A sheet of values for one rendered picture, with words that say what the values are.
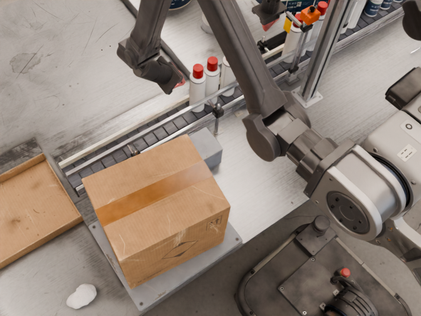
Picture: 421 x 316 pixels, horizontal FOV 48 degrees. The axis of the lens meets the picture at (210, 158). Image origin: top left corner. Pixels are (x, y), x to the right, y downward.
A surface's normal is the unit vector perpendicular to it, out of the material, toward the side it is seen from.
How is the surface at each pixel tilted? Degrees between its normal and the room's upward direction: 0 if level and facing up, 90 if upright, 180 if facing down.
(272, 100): 42
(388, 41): 0
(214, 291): 0
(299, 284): 0
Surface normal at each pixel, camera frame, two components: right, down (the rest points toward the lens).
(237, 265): 0.05, -0.49
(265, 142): -0.75, 0.56
